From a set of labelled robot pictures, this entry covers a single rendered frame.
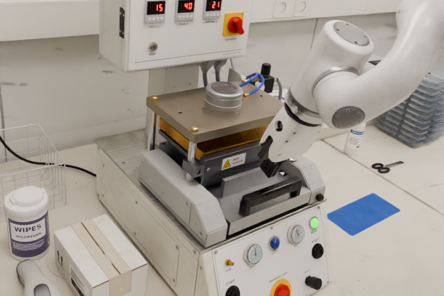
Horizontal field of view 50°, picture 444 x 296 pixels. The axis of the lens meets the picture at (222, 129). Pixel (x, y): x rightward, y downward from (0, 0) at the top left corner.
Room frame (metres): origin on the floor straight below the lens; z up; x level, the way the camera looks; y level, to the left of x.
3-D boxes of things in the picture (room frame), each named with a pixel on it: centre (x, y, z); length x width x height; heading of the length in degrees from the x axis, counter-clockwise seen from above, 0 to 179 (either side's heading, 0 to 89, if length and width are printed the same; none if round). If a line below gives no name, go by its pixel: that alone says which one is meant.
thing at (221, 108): (0.96, 0.01, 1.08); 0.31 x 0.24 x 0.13; 131
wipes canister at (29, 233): (0.80, 0.39, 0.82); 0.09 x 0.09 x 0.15
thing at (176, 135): (0.93, 0.00, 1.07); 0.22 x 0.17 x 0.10; 131
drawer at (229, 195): (0.89, -0.03, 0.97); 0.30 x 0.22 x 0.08; 41
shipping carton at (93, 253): (0.74, 0.21, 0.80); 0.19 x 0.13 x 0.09; 40
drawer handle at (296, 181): (0.78, -0.12, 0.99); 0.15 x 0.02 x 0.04; 131
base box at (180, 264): (0.93, -0.01, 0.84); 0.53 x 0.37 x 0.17; 41
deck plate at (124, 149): (0.95, 0.03, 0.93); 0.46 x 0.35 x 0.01; 41
